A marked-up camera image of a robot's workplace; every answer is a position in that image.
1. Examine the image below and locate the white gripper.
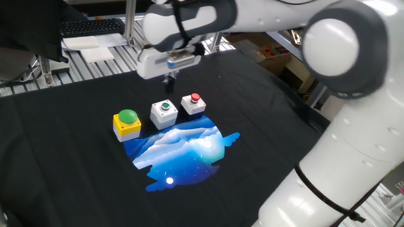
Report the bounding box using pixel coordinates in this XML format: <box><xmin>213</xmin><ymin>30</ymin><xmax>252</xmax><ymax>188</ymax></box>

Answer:
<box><xmin>136</xmin><ymin>45</ymin><xmax>203</xmax><ymax>95</ymax></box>

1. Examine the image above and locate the white box red button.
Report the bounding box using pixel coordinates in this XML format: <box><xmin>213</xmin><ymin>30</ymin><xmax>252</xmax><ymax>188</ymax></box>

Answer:
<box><xmin>180</xmin><ymin>93</ymin><xmax>207</xmax><ymax>121</ymax></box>

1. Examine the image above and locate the white box small green button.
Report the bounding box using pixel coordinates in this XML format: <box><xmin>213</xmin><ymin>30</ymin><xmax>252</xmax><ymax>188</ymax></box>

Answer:
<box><xmin>149</xmin><ymin>100</ymin><xmax>179</xmax><ymax>131</ymax></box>

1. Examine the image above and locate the yellow box large green button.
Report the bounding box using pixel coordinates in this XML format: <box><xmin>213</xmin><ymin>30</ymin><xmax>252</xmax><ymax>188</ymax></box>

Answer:
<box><xmin>112</xmin><ymin>108</ymin><xmax>142</xmax><ymax>143</ymax></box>

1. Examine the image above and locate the white paper sheet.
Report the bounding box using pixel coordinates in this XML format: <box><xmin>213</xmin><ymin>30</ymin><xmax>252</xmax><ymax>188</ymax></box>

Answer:
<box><xmin>61</xmin><ymin>33</ymin><xmax>129</xmax><ymax>51</ymax></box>

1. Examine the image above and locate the white foam pad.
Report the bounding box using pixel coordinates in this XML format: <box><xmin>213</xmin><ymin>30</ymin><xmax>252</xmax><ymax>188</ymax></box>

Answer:
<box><xmin>80</xmin><ymin>47</ymin><xmax>116</xmax><ymax>64</ymax></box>

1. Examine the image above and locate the black computer keyboard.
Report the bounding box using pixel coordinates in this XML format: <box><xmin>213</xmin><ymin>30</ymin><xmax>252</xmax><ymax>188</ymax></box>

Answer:
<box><xmin>59</xmin><ymin>18</ymin><xmax>126</xmax><ymax>39</ymax></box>

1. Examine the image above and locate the open cardboard box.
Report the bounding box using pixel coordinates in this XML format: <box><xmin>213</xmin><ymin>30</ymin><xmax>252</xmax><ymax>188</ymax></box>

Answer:
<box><xmin>252</xmin><ymin>42</ymin><xmax>293</xmax><ymax>70</ymax></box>

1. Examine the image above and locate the black cloth blue print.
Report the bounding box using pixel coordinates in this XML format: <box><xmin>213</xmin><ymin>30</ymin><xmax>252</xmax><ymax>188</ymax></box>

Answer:
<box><xmin>0</xmin><ymin>50</ymin><xmax>331</xmax><ymax>227</ymax></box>

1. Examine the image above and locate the black fabric cover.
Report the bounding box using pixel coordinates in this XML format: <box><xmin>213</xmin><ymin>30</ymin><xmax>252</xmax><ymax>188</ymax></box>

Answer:
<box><xmin>0</xmin><ymin>0</ymin><xmax>91</xmax><ymax>63</ymax></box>

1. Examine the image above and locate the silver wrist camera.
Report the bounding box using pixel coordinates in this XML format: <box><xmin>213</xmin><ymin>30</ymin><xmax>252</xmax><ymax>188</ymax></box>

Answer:
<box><xmin>166</xmin><ymin>50</ymin><xmax>197</xmax><ymax>70</ymax></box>

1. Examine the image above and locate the aluminium frame post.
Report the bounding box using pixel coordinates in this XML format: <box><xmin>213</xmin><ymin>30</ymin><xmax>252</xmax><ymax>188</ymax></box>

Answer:
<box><xmin>124</xmin><ymin>0</ymin><xmax>138</xmax><ymax>48</ymax></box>

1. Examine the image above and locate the small aluminium bracket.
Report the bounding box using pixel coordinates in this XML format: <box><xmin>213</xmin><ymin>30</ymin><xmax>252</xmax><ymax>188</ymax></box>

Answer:
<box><xmin>37</xmin><ymin>55</ymin><xmax>54</xmax><ymax>86</ymax></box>

